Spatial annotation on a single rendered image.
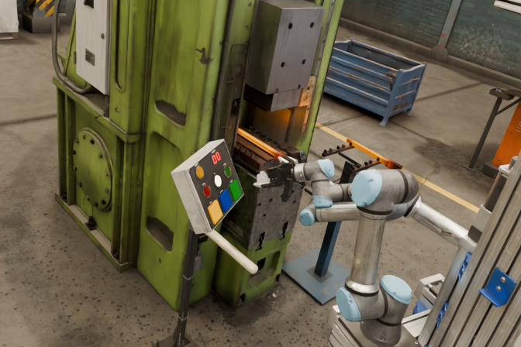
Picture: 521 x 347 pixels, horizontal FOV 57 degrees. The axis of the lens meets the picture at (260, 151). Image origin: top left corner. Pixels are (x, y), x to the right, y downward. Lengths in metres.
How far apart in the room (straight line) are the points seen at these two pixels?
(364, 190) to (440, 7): 8.83
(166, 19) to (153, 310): 1.61
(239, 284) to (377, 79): 3.82
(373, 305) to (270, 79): 1.09
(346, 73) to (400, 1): 4.64
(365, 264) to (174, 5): 1.48
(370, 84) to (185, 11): 4.06
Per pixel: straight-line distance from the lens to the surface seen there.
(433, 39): 10.33
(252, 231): 2.61
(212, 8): 2.11
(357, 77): 6.20
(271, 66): 2.22
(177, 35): 2.41
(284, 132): 2.78
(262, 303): 3.09
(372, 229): 1.62
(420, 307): 2.37
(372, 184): 1.55
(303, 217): 2.27
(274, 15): 2.19
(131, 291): 3.07
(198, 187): 1.92
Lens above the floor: 2.14
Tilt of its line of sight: 27 degrees down
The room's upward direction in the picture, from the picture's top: 11 degrees clockwise
